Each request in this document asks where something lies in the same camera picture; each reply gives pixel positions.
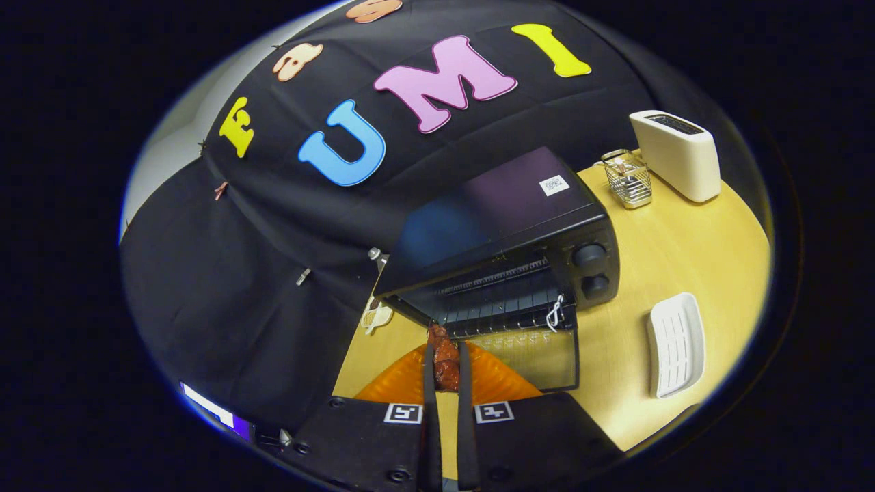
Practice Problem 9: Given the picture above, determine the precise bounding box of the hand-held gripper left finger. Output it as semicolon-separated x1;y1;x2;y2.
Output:
284;341;442;492

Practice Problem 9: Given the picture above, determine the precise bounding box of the brown meat slice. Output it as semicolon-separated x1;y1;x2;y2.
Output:
427;324;461;392

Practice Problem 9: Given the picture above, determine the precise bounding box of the sectioned plate with spices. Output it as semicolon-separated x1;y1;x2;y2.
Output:
360;296;394;336

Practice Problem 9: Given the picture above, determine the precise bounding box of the white ribbed tray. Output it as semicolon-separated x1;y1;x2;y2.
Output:
646;292;707;400

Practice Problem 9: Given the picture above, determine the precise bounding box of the black toaster oven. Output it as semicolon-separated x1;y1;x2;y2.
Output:
373;146;621;394

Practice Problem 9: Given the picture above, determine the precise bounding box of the wire mesh basket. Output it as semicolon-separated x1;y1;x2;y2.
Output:
601;148;654;210

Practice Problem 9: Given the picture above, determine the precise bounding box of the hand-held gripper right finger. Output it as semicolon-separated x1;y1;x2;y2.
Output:
456;340;626;492

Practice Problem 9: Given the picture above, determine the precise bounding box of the white slot toaster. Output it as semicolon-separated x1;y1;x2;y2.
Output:
628;109;722;204

